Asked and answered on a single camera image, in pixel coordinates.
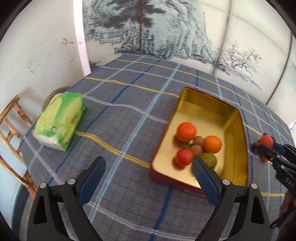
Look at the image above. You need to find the small red tomato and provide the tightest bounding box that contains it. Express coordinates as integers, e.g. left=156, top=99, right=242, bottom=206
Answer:
left=259, top=135, right=273, bottom=149

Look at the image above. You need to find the green tomato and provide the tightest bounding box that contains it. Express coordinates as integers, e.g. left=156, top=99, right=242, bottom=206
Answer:
left=200, top=153, right=217, bottom=169

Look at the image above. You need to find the brown longan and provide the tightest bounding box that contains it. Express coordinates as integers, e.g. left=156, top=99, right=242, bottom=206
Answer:
left=190, top=145, right=203, bottom=157
left=193, top=136, right=205, bottom=147

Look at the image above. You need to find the large orange mandarin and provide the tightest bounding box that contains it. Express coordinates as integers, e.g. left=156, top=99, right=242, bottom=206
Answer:
left=176, top=122, right=197, bottom=142

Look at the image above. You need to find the small orange mandarin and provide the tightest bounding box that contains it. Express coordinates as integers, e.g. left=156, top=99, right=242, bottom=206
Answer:
left=261, top=156, right=269, bottom=162

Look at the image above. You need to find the green tissue pack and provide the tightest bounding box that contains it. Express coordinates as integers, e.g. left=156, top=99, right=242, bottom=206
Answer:
left=32, top=92, right=86, bottom=152

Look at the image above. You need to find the gold metal tin box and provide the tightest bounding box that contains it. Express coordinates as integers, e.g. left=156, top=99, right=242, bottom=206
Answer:
left=149, top=87, right=248, bottom=196

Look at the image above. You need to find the wooden chair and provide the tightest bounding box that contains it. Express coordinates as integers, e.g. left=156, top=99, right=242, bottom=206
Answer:
left=0, top=94, right=39, bottom=198

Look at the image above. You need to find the grey plaid tablecloth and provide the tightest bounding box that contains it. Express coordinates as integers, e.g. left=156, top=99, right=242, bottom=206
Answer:
left=21, top=55, right=293, bottom=240

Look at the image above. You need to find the landscape painting screen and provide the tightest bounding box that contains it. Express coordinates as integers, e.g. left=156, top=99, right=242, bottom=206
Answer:
left=75, top=1, right=295, bottom=125

